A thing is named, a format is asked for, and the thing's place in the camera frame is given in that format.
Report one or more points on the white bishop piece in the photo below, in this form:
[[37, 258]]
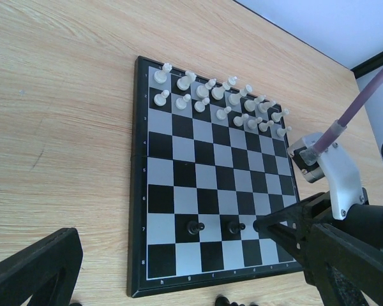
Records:
[[250, 105]]

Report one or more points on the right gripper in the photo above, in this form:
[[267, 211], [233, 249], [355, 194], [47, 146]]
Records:
[[287, 227]]

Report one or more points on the black white chessboard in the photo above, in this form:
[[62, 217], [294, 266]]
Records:
[[189, 166]]

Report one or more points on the white rook piece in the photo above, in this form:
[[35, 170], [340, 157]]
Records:
[[277, 116]]

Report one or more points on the white knight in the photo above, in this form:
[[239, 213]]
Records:
[[184, 82]]

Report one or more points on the black piece six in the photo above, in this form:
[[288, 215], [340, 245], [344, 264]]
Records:
[[257, 225]]

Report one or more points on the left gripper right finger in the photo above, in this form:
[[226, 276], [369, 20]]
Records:
[[343, 267]]

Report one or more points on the black pawn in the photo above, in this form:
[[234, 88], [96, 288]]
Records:
[[194, 227]]

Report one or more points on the black tall piece centre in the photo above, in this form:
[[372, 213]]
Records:
[[224, 301]]

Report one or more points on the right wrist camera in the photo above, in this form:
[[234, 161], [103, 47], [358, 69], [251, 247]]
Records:
[[306, 152]]

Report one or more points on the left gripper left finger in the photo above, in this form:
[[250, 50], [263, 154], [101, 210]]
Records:
[[44, 273]]

